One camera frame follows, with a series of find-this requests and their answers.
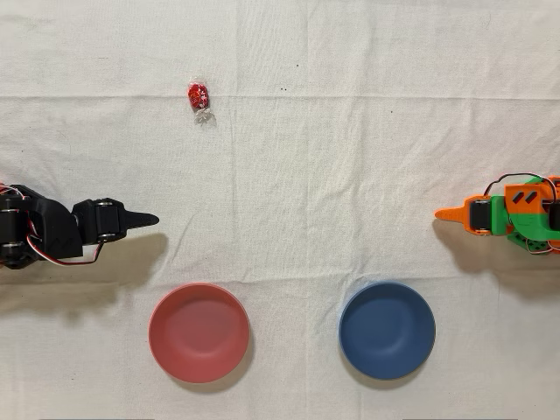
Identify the white tablecloth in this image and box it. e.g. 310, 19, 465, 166
0, 0, 560, 420

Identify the blue bowl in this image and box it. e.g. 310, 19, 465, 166
338, 280, 437, 381

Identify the red candy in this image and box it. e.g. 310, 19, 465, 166
186, 77, 218, 128

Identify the red bowl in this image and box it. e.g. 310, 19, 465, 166
148, 283, 251, 385

